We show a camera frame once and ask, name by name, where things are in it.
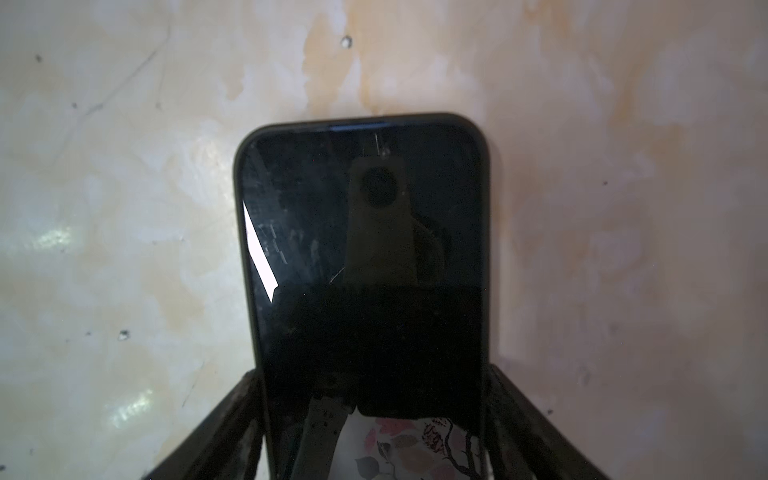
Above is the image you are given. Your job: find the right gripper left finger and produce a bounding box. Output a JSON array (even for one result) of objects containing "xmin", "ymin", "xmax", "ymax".
[{"xmin": 144, "ymin": 369, "xmax": 265, "ymax": 480}]

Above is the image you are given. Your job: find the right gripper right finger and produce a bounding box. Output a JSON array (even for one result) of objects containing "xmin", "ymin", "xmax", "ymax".
[{"xmin": 484, "ymin": 364, "xmax": 608, "ymax": 480}]

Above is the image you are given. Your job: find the dark phone screen up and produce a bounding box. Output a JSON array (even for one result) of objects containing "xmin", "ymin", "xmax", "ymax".
[{"xmin": 238, "ymin": 119, "xmax": 486, "ymax": 480}]

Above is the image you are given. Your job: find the large black phone case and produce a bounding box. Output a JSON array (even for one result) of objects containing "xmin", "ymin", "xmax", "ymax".
[{"xmin": 232, "ymin": 111, "xmax": 492, "ymax": 480}]

